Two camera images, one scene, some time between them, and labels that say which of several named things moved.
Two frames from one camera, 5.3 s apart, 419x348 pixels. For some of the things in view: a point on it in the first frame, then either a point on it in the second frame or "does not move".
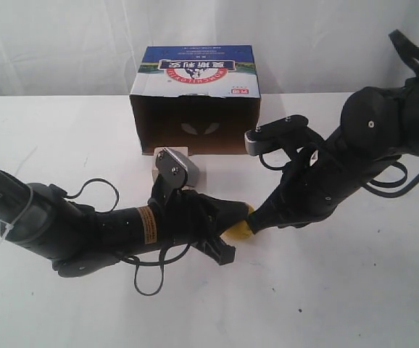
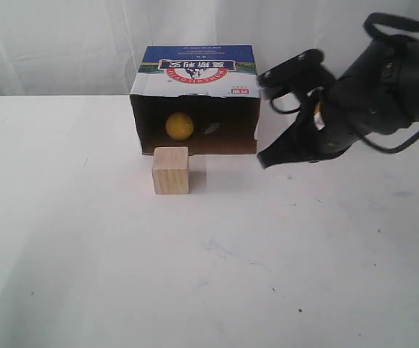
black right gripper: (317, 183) to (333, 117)
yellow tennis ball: (241, 230) to (179, 126)
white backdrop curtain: (308, 48) does not move
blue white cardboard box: (201, 97) does not move
